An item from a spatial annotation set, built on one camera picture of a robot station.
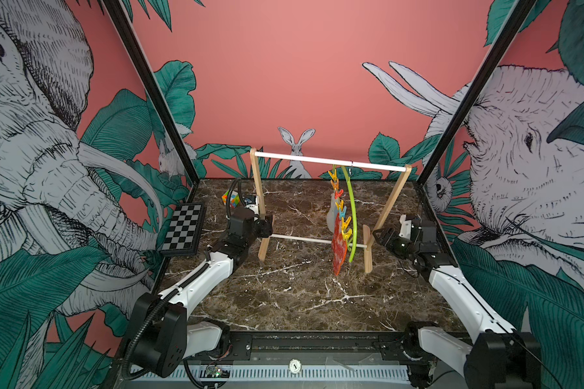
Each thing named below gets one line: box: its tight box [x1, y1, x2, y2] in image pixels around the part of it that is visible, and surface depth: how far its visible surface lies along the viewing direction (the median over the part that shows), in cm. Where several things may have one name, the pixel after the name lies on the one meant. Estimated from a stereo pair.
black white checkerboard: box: [160, 201, 207, 257], surface depth 100 cm
